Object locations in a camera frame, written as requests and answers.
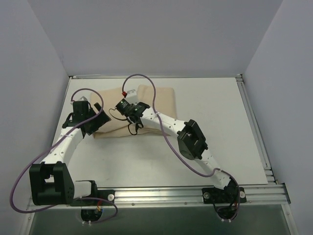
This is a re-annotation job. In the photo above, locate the beige cloth surgical wrap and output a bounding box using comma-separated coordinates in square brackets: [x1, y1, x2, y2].
[89, 84, 177, 140]

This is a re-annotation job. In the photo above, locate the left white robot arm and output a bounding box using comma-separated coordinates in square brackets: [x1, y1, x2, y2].
[29, 100, 111, 206]

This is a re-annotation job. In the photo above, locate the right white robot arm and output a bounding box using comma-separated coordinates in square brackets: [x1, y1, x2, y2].
[115, 99, 240, 202]

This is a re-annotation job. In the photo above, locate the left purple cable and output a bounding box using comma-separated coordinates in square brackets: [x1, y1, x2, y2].
[10, 88, 119, 224]

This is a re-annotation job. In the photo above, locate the purple cable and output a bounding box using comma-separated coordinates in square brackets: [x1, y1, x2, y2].
[10, 88, 119, 224]
[121, 74, 239, 220]

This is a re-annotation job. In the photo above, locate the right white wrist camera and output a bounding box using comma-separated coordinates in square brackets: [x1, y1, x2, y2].
[122, 90, 139, 105]

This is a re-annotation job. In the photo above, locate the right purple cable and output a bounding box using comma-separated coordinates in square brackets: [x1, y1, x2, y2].
[121, 74, 239, 220]

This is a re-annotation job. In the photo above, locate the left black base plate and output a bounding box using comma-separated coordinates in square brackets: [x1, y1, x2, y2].
[70, 189, 115, 207]

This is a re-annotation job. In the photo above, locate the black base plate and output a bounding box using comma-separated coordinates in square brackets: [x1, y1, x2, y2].
[201, 186, 247, 205]
[70, 189, 115, 207]

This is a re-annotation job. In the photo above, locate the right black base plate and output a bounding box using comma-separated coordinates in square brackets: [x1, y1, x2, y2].
[201, 186, 247, 205]

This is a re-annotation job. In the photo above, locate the aluminium front rail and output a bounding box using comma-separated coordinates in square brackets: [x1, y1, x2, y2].
[25, 185, 291, 211]

